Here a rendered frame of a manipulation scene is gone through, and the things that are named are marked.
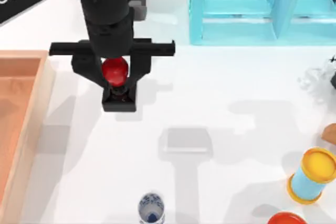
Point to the red trophy with black base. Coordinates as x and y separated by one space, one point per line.
115 70

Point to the salmon-coloured shallow box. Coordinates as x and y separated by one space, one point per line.
18 119

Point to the light blue rack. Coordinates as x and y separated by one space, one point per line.
236 9

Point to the white and blue cup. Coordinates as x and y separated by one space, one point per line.
151 207

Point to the brown bread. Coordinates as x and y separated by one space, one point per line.
330 133

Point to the blue can with yellow rims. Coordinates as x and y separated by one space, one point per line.
309 179

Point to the red bowl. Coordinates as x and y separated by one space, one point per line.
287 218

